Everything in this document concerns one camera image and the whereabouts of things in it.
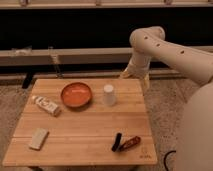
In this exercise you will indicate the wooden table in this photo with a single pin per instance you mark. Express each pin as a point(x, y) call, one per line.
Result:
point(85, 137)

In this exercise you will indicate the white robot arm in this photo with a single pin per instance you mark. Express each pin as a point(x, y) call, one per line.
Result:
point(195, 139)

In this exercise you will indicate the white ceramic cup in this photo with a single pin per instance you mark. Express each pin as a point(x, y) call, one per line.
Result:
point(109, 97)

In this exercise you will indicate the grey metal rail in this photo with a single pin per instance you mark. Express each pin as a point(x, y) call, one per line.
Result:
point(27, 57)

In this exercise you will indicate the orange bowl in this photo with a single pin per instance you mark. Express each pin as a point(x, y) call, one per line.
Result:
point(76, 94)

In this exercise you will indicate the white rectangular sponge block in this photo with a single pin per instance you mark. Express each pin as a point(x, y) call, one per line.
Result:
point(38, 138)

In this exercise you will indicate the white tube with label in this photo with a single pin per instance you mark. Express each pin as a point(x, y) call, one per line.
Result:
point(47, 105)

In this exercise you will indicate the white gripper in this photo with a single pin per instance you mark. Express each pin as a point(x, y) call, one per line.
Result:
point(137, 69)

